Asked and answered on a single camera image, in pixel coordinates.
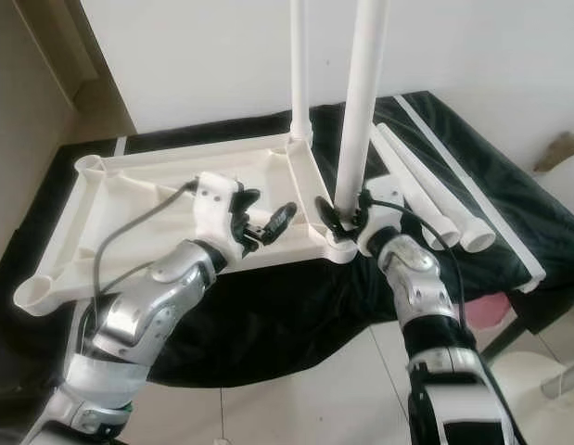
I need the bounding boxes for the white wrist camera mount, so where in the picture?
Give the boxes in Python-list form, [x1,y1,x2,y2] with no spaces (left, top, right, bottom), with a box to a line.
[356,190,403,259]
[194,172,246,265]

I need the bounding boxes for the pink plastic object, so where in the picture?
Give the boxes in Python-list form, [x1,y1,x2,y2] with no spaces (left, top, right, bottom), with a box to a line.
[463,292,510,325]

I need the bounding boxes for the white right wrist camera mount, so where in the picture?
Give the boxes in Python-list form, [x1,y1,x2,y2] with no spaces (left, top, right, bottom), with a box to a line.
[356,190,403,259]

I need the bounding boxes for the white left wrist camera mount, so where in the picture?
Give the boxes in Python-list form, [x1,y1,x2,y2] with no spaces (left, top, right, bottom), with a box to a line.
[194,172,246,265]

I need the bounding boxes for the white round stand base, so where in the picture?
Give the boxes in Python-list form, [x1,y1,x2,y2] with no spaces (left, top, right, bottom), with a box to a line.
[509,348,574,445]

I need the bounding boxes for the white plastic children table top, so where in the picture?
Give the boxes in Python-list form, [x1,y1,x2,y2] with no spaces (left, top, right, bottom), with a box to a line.
[13,130,362,318]

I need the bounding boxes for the brown wooden door frame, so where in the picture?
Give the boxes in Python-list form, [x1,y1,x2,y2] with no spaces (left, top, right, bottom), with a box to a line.
[13,0,97,108]

